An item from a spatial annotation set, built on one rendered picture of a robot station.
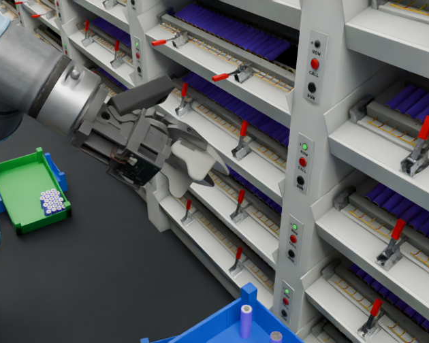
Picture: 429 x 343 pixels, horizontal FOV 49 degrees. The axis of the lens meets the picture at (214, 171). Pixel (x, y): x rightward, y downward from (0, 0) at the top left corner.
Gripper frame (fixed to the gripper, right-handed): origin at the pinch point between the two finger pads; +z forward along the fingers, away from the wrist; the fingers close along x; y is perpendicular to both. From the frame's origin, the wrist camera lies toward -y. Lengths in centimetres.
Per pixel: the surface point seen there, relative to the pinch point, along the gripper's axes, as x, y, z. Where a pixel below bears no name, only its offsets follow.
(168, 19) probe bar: -31, -64, -12
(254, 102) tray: -11.3, -31.8, 9.3
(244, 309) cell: -10.1, 12.4, 15.9
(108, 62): -73, -80, -19
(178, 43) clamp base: -27, -53, -8
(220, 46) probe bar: -16, -48, 0
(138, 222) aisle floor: -101, -46, 20
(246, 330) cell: -12.9, 14.2, 18.8
